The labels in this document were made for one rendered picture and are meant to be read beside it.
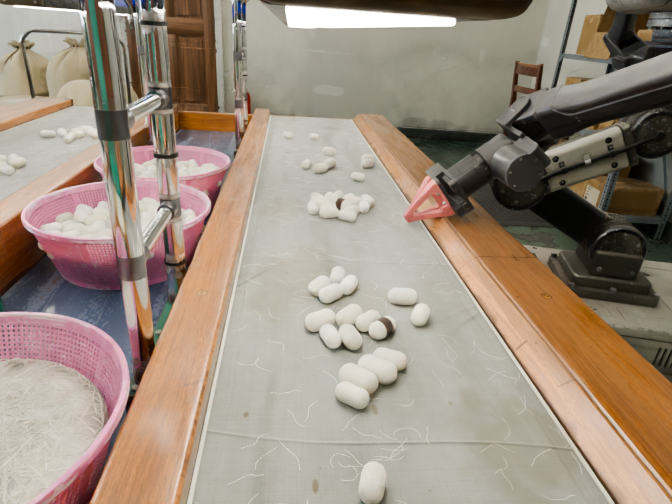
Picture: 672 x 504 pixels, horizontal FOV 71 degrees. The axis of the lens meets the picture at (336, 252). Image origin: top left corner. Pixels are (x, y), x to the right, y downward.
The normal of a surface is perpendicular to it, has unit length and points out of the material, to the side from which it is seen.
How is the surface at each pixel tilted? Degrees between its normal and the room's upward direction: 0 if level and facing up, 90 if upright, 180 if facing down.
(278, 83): 89
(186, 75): 90
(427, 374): 0
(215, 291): 0
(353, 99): 90
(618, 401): 0
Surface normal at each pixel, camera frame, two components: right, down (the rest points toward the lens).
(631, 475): -0.66, -0.66
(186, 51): 0.00, 0.42
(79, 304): 0.07, -0.91
